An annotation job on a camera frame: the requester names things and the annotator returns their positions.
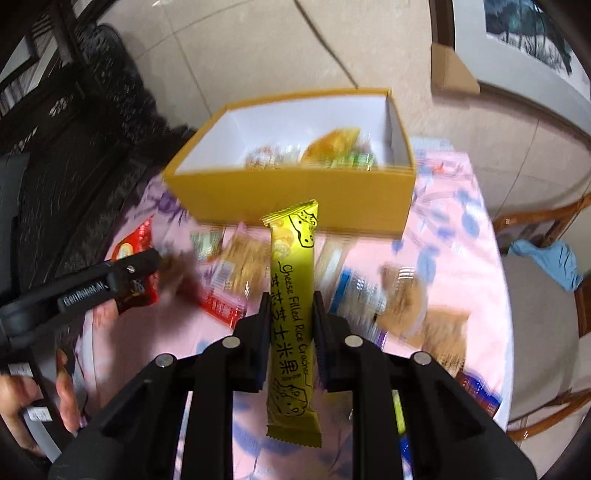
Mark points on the dark carved wooden furniture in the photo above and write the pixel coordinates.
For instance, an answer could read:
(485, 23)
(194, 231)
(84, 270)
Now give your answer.
(77, 150)

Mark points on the tan broad bean packet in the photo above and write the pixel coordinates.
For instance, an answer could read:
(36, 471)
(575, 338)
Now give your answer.
(443, 334)

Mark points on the cardboard frame corner protector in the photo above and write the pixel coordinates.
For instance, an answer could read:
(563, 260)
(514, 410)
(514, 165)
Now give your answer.
(449, 74)

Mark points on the white wafer packet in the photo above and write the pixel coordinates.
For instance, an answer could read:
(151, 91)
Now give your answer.
(330, 262)

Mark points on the yellow cardboard box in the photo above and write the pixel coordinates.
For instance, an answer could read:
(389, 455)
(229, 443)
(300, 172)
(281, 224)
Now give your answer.
(208, 174)

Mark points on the yellow cheese rice cracker bar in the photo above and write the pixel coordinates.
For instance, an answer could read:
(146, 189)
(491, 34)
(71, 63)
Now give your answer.
(291, 386)

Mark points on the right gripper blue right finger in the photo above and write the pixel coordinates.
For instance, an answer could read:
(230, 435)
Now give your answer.
(329, 333)

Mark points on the blue cocoa snack bag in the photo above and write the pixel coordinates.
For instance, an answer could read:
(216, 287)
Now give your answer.
(488, 398)

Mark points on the pink floral tablecloth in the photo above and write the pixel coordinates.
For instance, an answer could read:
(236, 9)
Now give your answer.
(440, 288)

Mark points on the pink packet of crackers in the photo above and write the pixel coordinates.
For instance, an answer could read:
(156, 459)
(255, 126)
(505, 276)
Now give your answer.
(242, 266)

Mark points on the small orange green candy packet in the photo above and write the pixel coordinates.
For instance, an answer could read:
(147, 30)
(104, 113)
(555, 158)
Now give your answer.
(207, 244)

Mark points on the blue cloth on chair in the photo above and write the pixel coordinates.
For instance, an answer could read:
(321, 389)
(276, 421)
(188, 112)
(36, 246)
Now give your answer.
(558, 261)

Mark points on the red chocolate bar wrapper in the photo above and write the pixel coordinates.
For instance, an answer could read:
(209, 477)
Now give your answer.
(221, 309)

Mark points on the orange rice crisp block packet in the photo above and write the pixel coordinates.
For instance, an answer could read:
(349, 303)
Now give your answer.
(273, 156)

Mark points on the framed lotus painting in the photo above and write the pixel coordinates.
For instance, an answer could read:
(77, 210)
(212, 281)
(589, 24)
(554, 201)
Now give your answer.
(526, 50)

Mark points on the brown paper pastry packet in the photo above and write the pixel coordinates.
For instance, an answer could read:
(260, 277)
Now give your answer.
(406, 301)

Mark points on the wooden armchair with cushion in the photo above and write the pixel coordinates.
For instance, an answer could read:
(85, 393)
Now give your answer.
(548, 322)

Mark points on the green apple candy bag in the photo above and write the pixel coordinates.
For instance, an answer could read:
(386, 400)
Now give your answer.
(355, 160)

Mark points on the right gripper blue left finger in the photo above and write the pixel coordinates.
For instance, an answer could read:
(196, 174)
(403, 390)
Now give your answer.
(250, 358)

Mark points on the blue white foil packet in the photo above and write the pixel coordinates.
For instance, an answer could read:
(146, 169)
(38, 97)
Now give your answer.
(360, 302)

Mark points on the small bread yellow packet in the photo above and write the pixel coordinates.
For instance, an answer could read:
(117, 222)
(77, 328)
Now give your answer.
(332, 146)

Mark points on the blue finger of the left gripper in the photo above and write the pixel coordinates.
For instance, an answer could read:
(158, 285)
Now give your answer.
(136, 267)

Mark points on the person's left hand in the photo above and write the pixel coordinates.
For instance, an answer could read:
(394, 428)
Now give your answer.
(53, 389)

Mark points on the red round biscuit packet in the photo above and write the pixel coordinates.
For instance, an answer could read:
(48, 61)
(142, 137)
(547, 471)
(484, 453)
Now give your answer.
(139, 289)

